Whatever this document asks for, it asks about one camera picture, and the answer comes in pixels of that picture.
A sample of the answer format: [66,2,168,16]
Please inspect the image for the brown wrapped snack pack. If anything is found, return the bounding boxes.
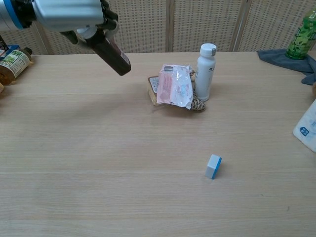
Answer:
[147,75,161,107]

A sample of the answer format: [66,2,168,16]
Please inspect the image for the grey cloth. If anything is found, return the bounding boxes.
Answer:
[256,48,316,86]

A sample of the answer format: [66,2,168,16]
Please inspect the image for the white plastic bottle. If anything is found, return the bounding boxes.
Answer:
[195,43,218,102]

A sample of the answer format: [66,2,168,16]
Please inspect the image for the green drink bottle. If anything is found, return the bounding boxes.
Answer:
[285,1,316,61]

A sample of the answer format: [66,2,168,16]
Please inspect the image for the dark brown bottle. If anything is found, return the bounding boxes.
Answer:
[76,25,132,77]

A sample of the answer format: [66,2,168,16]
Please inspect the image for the blue box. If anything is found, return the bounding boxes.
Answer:
[0,44,20,61]

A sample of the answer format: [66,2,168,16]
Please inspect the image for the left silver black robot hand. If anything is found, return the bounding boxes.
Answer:
[33,0,119,46]

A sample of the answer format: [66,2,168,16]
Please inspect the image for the woven wooden folding screen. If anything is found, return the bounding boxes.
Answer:
[0,0,316,56]

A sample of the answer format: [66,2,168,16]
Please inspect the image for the brown tea bottle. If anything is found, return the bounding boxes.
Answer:
[0,47,33,86]

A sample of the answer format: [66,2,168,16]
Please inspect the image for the small blue white block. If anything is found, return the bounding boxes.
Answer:
[204,154,223,180]

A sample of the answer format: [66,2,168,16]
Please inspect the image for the white tissue pack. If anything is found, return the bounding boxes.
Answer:
[292,98,316,150]

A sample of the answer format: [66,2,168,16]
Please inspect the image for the woven straw rope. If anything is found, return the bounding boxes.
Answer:
[188,70,206,111]

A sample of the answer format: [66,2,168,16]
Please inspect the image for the pink plastic packet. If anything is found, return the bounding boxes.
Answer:
[156,63,194,110]

